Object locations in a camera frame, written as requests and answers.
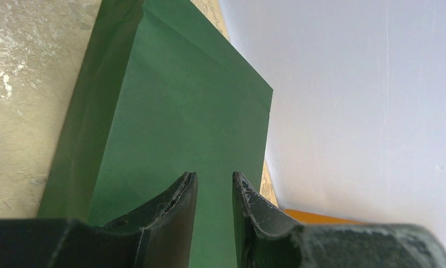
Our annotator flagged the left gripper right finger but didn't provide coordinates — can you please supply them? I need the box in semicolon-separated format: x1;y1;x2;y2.
232;171;446;267

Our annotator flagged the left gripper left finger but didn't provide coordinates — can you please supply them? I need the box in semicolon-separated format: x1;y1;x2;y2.
0;173;198;267

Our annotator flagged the green paper bag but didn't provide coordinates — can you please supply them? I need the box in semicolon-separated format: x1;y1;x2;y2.
37;1;272;267

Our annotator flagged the orange wooden shelf rack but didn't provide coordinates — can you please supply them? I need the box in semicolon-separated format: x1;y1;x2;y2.
284;209;362;224

